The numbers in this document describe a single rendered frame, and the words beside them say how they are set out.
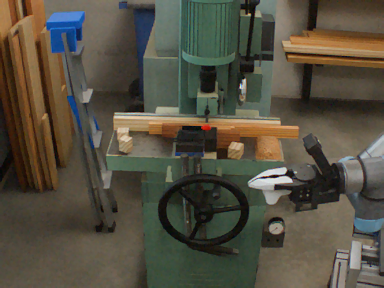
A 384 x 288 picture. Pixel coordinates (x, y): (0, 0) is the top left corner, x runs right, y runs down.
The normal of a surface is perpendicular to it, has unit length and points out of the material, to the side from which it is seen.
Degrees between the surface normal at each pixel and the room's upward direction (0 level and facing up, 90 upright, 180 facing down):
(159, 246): 90
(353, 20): 90
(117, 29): 90
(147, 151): 0
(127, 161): 90
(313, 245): 0
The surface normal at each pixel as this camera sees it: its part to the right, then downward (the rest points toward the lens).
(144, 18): 0.01, 0.56
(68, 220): 0.01, -0.87
